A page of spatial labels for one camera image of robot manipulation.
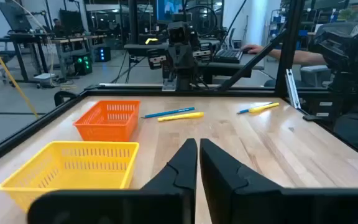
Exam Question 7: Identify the orange plastic basket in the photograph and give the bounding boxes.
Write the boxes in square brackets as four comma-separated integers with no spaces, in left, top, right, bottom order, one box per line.
[73,100,141,142]

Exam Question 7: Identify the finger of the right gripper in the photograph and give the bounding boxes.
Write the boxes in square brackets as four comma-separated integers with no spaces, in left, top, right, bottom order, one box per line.
[181,45,196,72]
[167,45,182,72]

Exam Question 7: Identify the black aluminium rig frame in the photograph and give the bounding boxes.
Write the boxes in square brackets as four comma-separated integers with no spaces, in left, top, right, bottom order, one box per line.
[0,0,358,172]

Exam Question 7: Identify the person's hand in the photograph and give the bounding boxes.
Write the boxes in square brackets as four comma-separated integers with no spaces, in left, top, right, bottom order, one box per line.
[242,44,264,55]

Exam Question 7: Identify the black keyboard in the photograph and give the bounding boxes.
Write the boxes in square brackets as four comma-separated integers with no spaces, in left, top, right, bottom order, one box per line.
[213,48,244,65]

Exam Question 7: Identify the black desk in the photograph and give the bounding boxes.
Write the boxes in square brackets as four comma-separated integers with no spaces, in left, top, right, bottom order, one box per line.
[0,32,57,84]

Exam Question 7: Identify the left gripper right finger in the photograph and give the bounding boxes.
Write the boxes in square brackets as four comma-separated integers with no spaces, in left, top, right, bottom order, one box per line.
[200,138,284,224]

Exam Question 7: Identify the computer tower green lights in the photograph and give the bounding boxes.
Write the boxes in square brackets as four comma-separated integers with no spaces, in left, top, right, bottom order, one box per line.
[72,52,93,76]

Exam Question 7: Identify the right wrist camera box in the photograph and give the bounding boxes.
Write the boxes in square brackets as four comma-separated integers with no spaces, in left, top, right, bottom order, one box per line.
[167,21,190,44]

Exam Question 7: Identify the computer tower blue lights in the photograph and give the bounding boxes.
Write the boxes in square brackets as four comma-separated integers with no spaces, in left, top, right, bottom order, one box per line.
[93,45,112,63]

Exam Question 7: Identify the yellow pen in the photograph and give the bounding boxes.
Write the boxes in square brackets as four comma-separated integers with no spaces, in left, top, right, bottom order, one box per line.
[248,102,280,114]
[157,111,204,123]

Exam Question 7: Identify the black monitor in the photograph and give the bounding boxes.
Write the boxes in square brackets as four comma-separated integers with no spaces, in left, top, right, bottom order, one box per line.
[0,1,33,32]
[58,8,84,34]

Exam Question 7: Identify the yellow hanging cable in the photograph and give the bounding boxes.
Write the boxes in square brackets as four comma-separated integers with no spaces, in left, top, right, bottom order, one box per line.
[0,22,39,119]

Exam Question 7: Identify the silver metal bracket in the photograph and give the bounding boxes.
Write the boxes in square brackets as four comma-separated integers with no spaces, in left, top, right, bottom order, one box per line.
[284,68,302,110]

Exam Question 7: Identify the grey desk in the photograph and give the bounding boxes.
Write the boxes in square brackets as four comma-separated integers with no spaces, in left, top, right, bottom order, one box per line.
[197,51,265,85]

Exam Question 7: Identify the white box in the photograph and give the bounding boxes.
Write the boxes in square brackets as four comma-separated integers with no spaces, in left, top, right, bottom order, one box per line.
[32,72,57,88]

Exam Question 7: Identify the wooden desk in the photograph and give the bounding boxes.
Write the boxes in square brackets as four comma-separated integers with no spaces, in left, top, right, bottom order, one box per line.
[50,34,108,80]

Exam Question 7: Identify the blue pencil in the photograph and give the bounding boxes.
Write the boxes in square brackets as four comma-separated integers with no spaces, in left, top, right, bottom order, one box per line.
[236,101,275,114]
[140,106,196,119]

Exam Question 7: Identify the person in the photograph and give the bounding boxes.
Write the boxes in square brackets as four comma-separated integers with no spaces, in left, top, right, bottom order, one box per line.
[333,15,358,162]
[52,17,65,35]

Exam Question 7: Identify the person's forearm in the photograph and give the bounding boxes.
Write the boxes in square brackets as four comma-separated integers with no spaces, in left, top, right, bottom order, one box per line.
[261,48,328,66]

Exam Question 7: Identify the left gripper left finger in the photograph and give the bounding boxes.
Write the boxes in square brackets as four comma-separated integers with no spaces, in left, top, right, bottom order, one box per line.
[140,138,198,191]

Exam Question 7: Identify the yellow plastic basket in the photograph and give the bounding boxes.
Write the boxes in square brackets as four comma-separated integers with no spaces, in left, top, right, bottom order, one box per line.
[0,140,140,212]

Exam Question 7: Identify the black corner bracket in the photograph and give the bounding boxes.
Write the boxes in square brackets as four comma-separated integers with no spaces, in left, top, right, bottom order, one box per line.
[53,90,78,107]

